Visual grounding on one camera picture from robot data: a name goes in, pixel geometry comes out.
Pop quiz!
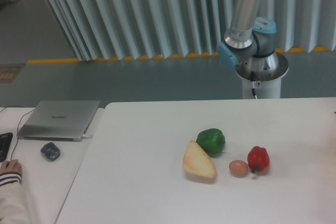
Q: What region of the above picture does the person's hand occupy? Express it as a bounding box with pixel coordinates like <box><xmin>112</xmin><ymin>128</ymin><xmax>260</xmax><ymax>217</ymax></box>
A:
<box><xmin>0</xmin><ymin>159</ymin><xmax>23</xmax><ymax>175</ymax></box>

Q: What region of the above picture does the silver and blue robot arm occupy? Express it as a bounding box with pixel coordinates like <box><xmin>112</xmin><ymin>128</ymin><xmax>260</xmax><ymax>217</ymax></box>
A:
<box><xmin>217</xmin><ymin>0</ymin><xmax>335</xmax><ymax>67</ymax></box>

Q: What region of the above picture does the white sleeved forearm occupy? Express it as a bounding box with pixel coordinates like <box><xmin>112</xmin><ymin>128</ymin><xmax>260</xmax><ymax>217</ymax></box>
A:
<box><xmin>1</xmin><ymin>172</ymin><xmax>32</xmax><ymax>223</ymax></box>

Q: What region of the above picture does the green bell pepper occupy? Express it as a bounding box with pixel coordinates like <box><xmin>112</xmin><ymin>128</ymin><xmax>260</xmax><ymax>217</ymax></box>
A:
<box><xmin>196</xmin><ymin>128</ymin><xmax>226</xmax><ymax>154</ymax></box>

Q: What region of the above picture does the red bell pepper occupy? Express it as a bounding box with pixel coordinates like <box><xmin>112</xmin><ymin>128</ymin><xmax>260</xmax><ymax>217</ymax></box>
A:
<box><xmin>247</xmin><ymin>146</ymin><xmax>270</xmax><ymax>173</ymax></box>

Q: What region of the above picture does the black keyboard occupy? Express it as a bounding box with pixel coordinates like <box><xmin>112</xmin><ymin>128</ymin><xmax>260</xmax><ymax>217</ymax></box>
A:
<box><xmin>0</xmin><ymin>132</ymin><xmax>13</xmax><ymax>162</ymax></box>

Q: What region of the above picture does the silver closed laptop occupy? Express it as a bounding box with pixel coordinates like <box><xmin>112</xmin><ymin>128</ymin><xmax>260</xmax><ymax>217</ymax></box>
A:
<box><xmin>17</xmin><ymin>100</ymin><xmax>100</xmax><ymax>142</ymax></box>

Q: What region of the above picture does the white folding screen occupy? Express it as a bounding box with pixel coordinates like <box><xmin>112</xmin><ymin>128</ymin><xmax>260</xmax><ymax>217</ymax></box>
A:
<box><xmin>45</xmin><ymin>0</ymin><xmax>335</xmax><ymax>61</ymax></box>

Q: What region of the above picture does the toasted bread slice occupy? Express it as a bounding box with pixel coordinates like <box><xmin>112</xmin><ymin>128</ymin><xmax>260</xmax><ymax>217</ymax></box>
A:
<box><xmin>182</xmin><ymin>141</ymin><xmax>217</xmax><ymax>179</ymax></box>

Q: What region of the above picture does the brown egg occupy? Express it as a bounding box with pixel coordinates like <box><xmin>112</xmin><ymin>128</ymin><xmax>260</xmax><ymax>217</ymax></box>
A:
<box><xmin>229</xmin><ymin>160</ymin><xmax>248</xmax><ymax>176</ymax></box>

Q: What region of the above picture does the black cable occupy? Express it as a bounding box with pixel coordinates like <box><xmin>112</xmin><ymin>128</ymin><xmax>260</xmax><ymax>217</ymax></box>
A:
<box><xmin>0</xmin><ymin>105</ymin><xmax>36</xmax><ymax>162</ymax></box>

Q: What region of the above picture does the robot base cable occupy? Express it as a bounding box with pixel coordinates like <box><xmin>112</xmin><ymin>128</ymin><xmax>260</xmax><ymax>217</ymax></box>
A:
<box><xmin>250</xmin><ymin>70</ymin><xmax>258</xmax><ymax>100</ymax></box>

